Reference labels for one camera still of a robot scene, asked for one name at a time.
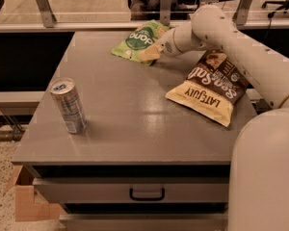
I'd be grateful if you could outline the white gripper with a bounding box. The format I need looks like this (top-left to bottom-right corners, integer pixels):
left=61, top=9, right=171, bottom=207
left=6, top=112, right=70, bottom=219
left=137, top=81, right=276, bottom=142
left=138, top=23, right=197, bottom=62

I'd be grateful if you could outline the green rice chip bag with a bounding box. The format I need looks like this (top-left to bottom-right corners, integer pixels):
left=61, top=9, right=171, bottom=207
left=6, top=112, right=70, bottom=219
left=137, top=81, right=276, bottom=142
left=111, top=19, right=170, bottom=63

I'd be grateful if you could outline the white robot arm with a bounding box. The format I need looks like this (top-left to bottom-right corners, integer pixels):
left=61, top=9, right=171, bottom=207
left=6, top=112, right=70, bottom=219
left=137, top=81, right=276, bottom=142
left=140, top=4, right=289, bottom=231

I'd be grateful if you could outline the brown yellow chip bag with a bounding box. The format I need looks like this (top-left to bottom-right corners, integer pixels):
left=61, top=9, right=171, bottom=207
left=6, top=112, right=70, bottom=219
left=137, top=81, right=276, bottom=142
left=166, top=50, right=249, bottom=127

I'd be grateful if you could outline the silver drink can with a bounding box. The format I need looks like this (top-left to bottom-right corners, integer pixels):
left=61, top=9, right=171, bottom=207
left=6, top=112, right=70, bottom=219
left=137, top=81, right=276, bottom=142
left=50, top=77, right=87, bottom=134

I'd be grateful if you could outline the grey drawer cabinet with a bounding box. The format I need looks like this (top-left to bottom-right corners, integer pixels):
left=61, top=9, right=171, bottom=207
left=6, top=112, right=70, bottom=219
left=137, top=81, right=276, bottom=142
left=13, top=32, right=254, bottom=231

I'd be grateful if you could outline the metal railing with glass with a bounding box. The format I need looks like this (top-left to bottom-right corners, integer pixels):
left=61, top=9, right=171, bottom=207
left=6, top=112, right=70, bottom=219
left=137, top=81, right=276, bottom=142
left=0, top=0, right=289, bottom=32

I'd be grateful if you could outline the cardboard box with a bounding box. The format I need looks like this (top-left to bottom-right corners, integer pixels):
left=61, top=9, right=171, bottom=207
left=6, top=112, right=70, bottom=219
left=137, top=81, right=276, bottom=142
left=5, top=166, right=66, bottom=222

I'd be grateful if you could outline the black drawer handle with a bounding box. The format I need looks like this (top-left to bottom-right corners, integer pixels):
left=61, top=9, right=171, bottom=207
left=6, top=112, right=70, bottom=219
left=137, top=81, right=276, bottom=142
left=129, top=188, right=165, bottom=201

